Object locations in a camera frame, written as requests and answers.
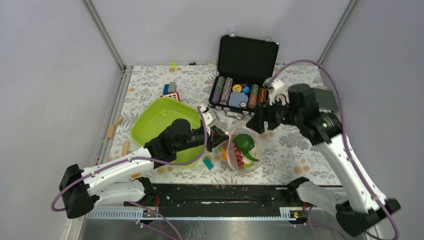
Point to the red white toy block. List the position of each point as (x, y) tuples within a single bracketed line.
[(174, 95)]

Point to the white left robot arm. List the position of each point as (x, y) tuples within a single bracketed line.
[(83, 189)]

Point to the clear pink zip top bag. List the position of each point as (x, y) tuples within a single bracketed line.
[(240, 128)]

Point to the black poker chip case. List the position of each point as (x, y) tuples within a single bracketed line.
[(242, 67)]

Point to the green plastic food tray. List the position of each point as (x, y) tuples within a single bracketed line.
[(159, 115)]

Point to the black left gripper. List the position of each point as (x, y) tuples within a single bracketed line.
[(216, 137)]

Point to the blue toy block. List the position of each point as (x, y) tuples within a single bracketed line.
[(165, 89)]

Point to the grey lego baseplate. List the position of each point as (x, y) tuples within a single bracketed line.
[(326, 100)]

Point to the floral patterned table mat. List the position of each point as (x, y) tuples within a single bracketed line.
[(286, 154)]

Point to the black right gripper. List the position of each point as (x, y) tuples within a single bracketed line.
[(264, 112)]

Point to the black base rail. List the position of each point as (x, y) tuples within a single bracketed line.
[(221, 201)]

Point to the grey toy block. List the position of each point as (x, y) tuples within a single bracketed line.
[(172, 87)]

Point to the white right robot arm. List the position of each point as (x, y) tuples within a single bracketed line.
[(363, 205)]

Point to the short wooden block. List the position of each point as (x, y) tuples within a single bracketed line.
[(125, 148)]

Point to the green chili pepper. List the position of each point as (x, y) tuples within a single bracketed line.
[(251, 155)]

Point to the dark green avocado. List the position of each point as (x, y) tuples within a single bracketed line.
[(244, 142)]

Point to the red grape bunch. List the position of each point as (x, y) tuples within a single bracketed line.
[(234, 155)]

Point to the small wooden cube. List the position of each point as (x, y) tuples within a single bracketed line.
[(118, 120)]

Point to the teal small block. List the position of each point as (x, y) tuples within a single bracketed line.
[(208, 163)]

